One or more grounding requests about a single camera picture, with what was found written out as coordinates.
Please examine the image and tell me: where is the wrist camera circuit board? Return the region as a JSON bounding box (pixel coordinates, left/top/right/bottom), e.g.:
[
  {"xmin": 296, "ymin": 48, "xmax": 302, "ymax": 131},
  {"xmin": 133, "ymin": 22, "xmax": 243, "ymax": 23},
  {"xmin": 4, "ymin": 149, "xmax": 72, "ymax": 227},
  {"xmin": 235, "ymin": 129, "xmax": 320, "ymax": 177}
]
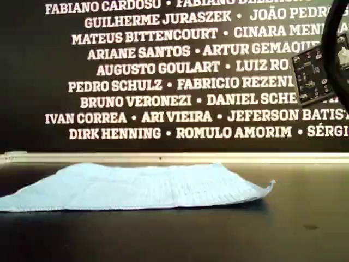
[{"xmin": 290, "ymin": 23, "xmax": 349, "ymax": 107}]

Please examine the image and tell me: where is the black camera board cable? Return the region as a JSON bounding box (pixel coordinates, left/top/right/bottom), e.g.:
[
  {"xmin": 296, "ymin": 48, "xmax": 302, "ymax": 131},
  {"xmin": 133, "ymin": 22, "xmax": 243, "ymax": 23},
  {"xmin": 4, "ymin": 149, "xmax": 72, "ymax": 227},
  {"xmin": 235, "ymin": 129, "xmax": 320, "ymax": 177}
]
[{"xmin": 321, "ymin": 0, "xmax": 349, "ymax": 106}]

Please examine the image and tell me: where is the light blue microfibre cloth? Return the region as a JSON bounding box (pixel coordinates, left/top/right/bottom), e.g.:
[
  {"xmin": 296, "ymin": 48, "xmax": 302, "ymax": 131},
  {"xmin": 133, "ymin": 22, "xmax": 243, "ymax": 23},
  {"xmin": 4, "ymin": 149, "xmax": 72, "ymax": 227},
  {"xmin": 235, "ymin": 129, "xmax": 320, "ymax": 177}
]
[{"xmin": 0, "ymin": 162, "xmax": 276, "ymax": 213}]

